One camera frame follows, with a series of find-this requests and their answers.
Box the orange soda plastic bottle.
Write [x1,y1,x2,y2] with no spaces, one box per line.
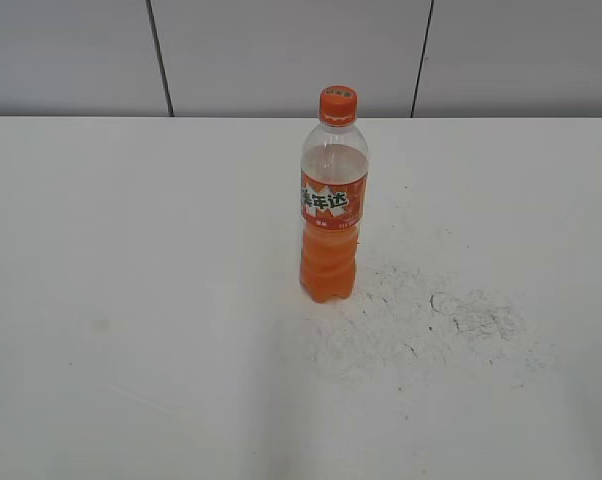
[300,123,369,303]

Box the orange bottle cap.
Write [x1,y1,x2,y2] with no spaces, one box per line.
[318,85,358,127]

